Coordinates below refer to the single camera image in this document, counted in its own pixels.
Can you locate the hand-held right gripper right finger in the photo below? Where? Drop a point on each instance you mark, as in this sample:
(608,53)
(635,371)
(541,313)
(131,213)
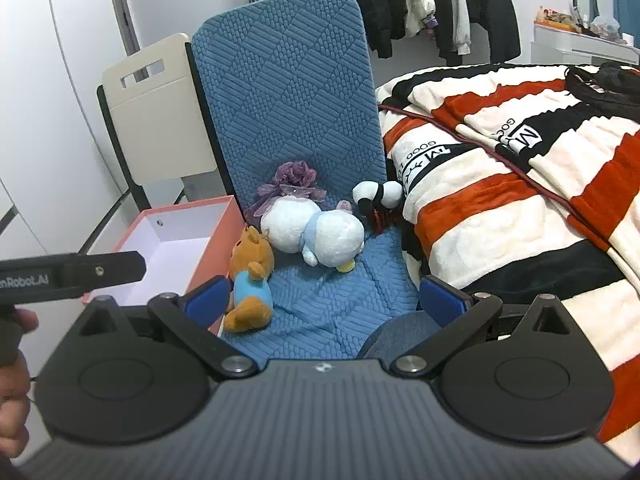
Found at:
(442,297)

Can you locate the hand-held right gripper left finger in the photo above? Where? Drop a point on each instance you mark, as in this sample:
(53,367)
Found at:
(207,296)

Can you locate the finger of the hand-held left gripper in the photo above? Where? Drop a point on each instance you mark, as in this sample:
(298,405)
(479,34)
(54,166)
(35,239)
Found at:
(110,270)

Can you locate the brown bear plush toy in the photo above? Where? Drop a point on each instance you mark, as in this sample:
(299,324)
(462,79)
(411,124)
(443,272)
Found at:
(250,260)

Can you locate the pink cardboard box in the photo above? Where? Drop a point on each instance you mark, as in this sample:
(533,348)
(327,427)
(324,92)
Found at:
(215,240)

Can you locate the black and white panda plush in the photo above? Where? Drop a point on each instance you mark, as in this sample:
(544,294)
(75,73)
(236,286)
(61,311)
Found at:
(365,192)

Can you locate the purple fabric flower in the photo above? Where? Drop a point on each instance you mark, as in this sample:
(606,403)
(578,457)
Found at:
(295,175)

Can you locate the person's left hand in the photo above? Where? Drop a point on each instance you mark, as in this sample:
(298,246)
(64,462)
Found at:
(12,400)

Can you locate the striped fleece blanket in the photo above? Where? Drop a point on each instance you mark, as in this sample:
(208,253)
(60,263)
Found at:
(500,220)

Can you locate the red and black flexible tripod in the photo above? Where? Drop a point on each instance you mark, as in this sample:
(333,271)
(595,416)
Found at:
(376,220)

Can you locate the white and blue plush toy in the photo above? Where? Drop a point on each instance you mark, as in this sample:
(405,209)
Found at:
(330,235)

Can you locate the cream folding chair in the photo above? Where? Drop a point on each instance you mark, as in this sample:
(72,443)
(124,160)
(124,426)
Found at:
(150,125)

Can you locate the blue quilted chair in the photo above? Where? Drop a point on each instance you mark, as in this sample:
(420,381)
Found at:
(290,85)

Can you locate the black garment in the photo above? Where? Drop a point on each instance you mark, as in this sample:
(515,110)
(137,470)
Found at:
(610,85)

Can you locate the white dresser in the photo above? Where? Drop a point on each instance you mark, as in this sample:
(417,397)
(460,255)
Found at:
(575,45)

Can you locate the row of hanging clothes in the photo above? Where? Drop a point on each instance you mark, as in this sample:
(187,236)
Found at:
(450,0)

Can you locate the group of toiletry items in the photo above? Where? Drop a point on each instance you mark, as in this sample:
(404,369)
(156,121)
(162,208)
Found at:
(560,19)

